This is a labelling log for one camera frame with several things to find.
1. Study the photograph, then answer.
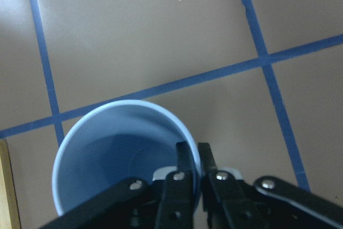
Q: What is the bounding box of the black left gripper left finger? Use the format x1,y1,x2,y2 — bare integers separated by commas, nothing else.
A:
44,142,194,228

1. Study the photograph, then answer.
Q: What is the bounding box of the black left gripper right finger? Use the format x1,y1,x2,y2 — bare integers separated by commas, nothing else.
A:
198,143,342,228

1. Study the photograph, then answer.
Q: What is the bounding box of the light blue plastic cup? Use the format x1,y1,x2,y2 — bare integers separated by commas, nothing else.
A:
51,100,202,215

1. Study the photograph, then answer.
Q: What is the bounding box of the wooden mug tree stand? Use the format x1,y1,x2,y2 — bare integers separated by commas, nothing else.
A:
1,139,21,228

